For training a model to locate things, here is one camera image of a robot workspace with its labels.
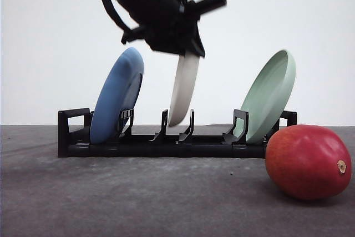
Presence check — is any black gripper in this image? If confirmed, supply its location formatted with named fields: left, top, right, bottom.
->
left=121, top=0, right=227, bottom=57

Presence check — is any white plate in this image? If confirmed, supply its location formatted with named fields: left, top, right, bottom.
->
left=168, top=52, right=200, bottom=126

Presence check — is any red pomegranate fruit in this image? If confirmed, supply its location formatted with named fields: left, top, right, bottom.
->
left=266, top=125, right=352, bottom=200

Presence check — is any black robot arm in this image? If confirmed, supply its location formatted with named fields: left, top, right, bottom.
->
left=115, top=0, right=227, bottom=57

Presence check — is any green plate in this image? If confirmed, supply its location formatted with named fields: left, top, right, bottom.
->
left=235, top=49, right=296, bottom=144

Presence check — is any blue plate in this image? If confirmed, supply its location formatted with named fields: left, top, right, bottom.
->
left=90, top=47, right=144, bottom=144

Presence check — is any black plastic dish rack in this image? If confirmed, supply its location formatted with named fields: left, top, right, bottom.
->
left=57, top=108, right=298, bottom=158

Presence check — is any black cable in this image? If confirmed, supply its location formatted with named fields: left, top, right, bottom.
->
left=103, top=0, right=139, bottom=32

